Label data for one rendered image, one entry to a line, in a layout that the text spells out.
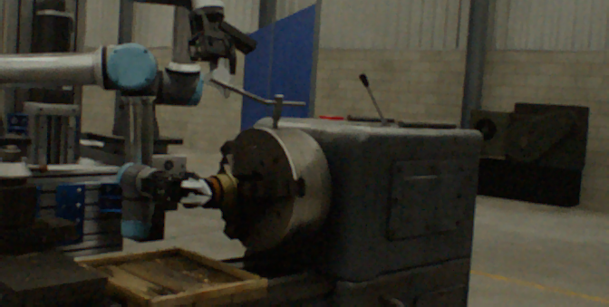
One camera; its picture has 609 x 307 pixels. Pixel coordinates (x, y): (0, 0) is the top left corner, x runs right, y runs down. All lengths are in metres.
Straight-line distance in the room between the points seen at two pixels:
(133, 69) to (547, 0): 10.57
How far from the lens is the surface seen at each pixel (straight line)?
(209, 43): 1.55
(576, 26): 11.72
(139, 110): 1.86
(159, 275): 1.58
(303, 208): 1.58
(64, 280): 1.25
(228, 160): 1.65
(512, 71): 11.86
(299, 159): 1.58
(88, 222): 2.08
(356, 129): 1.66
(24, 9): 2.18
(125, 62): 1.70
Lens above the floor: 1.31
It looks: 3 degrees down
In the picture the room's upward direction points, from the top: 4 degrees clockwise
